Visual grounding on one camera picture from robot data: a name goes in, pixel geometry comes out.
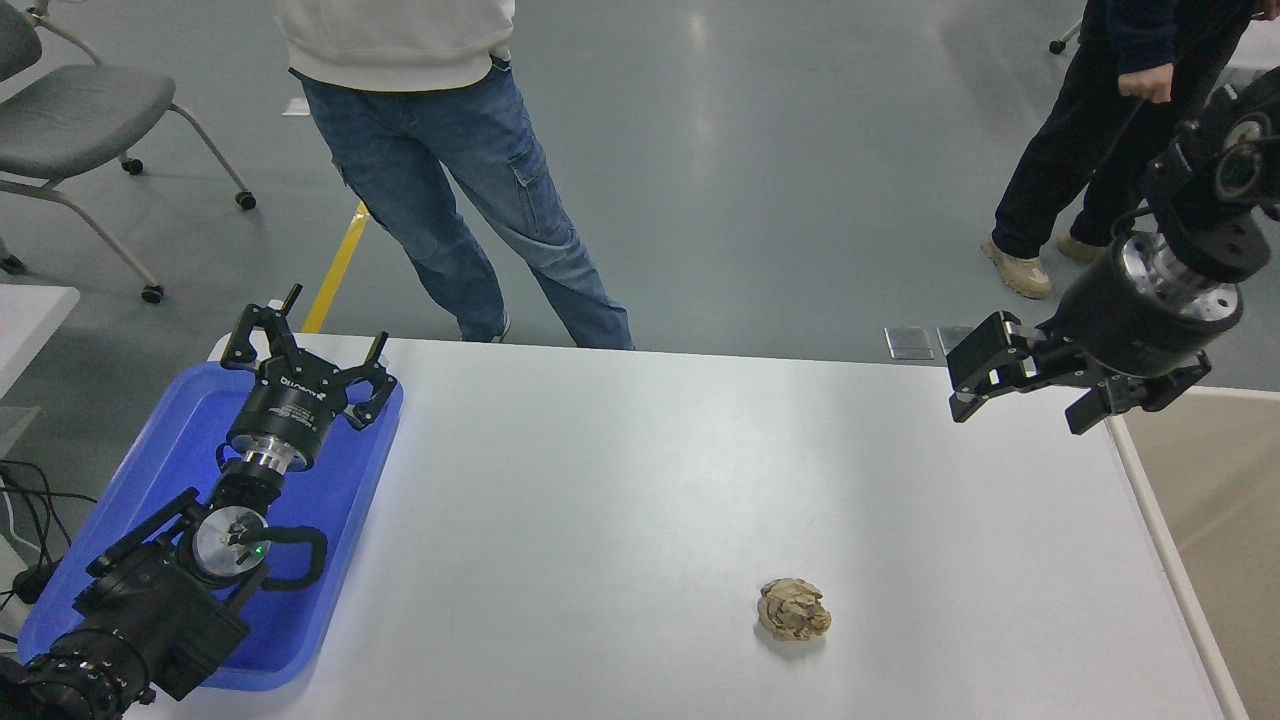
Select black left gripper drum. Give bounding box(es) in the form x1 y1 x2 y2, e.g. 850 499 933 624
227 361 347 472

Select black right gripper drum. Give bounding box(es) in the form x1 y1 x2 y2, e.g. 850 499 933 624
1040 248 1241 381

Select tan paper ball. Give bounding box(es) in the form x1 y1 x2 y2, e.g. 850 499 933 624
757 578 833 643

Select person's hand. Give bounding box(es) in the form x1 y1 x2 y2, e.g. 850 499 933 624
1117 61 1175 105

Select blue plastic tray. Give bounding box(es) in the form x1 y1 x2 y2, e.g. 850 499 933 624
18 360 405 693

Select large pale bin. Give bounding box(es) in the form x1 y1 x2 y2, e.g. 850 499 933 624
1105 385 1280 720

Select person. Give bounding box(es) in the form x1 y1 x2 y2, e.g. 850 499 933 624
980 0 1266 301
270 0 636 351

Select small white side table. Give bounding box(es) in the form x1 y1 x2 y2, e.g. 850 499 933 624
0 284 81 401

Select grey chair with casters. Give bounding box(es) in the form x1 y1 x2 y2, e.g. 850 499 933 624
0 0 258 304

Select black cables with plug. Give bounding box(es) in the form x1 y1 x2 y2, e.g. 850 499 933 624
0 458 101 641

